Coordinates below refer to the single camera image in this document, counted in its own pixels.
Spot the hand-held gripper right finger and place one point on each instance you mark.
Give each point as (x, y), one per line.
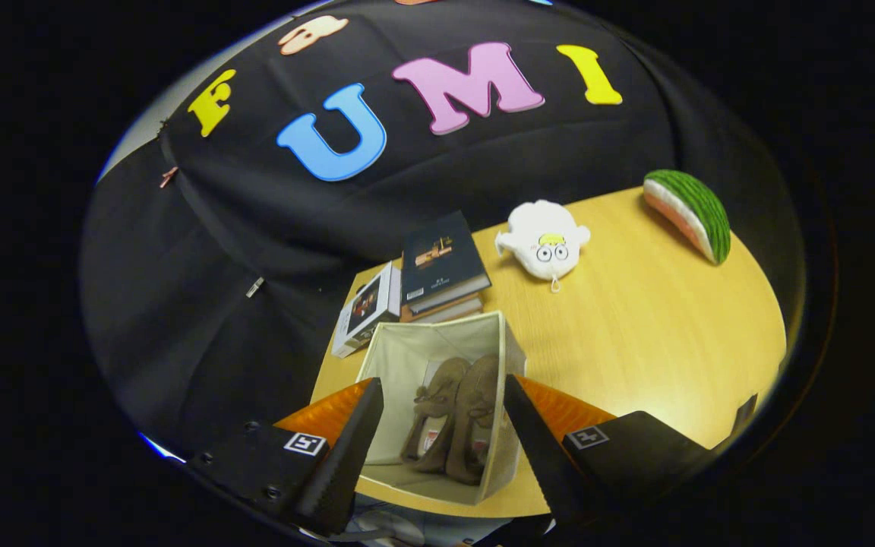
(540, 456)

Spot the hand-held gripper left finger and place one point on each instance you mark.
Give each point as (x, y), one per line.
(350, 463)

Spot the brown fuzzy slipper shoe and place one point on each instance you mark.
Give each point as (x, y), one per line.
(441, 387)
(479, 403)

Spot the grey fabric storage box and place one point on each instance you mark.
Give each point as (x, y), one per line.
(422, 349)

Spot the white picture book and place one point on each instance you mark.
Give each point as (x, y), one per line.
(365, 308)

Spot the brown hardcover book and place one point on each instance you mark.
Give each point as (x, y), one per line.
(453, 308)

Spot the white cloth clip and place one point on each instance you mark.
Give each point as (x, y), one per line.
(254, 286)

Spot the dark blue book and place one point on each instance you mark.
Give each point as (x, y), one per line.
(445, 266)

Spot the white plush toy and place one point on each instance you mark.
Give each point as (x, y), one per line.
(536, 224)

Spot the black backdrop cloth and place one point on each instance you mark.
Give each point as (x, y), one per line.
(255, 228)

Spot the watermelon slice plush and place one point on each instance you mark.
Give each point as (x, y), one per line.
(703, 213)

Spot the copper cloth clip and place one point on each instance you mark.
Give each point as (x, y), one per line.
(168, 176)

